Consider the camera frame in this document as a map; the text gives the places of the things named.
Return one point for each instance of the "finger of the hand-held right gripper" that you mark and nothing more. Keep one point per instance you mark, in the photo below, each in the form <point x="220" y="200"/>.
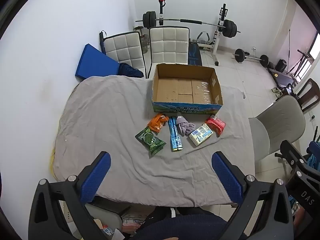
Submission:
<point x="290" y="152"/>
<point x="315" y="146"/>

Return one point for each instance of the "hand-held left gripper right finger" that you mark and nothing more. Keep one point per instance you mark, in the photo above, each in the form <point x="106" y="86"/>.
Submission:
<point x="226" y="177"/>

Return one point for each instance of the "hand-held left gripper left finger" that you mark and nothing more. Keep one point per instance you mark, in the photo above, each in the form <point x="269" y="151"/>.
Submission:
<point x="96" y="177"/>

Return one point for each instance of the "white blue tissue pack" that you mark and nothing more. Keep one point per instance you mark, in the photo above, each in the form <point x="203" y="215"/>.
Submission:
<point x="200" y="135"/>

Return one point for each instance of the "red packet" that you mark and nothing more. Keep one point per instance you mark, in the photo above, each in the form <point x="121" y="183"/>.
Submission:
<point x="215" y="125"/>

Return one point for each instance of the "green snack packet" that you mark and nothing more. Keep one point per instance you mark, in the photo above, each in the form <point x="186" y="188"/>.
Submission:
<point x="150" y="141"/>

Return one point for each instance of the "purple grey cloth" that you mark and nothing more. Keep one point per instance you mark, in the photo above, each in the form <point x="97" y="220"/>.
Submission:
<point x="183" y="127"/>

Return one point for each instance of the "long blue packet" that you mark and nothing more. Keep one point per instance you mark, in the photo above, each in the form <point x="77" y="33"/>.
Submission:
<point x="174" y="135"/>

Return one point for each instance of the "orange snack packet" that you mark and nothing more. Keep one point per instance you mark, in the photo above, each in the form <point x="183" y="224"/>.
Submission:
<point x="157" y="123"/>

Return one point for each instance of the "cardboard box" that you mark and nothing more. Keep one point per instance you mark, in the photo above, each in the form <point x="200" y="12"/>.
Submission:
<point x="185" y="90"/>

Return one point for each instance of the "blue plastic bag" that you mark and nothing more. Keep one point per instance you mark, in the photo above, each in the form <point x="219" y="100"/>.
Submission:
<point x="314" y="162"/>

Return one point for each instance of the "grey plastic chair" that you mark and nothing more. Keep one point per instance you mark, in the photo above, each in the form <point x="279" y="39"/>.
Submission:
<point x="277" y="122"/>

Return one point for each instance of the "yellow cloth edge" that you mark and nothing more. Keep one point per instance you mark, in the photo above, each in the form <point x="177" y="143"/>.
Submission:
<point x="52" y="162"/>

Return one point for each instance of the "brown wooden chair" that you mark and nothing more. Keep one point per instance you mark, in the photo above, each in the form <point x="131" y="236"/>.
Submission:
<point x="308" y="93"/>

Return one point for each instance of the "grey table cloth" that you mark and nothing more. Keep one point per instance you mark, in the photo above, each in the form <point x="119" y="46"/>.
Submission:
<point x="112" y="120"/>

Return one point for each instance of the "pair of pale shoes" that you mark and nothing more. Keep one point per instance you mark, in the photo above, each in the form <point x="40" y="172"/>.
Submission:
<point x="277" y="91"/>

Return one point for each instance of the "brown treadmill deck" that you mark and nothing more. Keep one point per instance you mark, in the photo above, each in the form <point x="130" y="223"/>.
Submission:
<point x="281" y="77"/>

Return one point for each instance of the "black speaker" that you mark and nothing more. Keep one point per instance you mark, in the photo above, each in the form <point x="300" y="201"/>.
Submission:
<point x="281" y="65"/>

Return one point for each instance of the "window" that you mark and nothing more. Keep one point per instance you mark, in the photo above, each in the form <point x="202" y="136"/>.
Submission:
<point x="315" y="47"/>

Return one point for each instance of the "small barbell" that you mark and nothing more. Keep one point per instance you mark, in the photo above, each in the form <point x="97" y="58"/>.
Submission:
<point x="240" y="55"/>

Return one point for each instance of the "dark blue jacket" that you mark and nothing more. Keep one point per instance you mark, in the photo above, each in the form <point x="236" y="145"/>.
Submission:
<point x="128" y="70"/>

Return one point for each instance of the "blue foam mat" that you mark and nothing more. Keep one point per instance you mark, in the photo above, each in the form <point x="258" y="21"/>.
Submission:
<point x="95" y="65"/>

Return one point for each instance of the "white padded chair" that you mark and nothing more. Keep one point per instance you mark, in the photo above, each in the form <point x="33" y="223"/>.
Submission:
<point x="168" y="45"/>
<point x="122" y="47"/>

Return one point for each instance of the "white barbell rack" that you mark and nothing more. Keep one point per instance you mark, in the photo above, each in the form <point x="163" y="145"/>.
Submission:
<point x="217" y="37"/>

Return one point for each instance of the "black rolled bag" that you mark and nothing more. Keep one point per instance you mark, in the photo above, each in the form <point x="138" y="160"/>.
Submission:
<point x="102" y="41"/>

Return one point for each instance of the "clear water jug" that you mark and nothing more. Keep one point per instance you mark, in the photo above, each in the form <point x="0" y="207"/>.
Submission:
<point x="144" y="43"/>

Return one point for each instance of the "large barbell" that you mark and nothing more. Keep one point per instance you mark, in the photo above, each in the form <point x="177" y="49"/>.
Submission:
<point x="190" y="21"/>

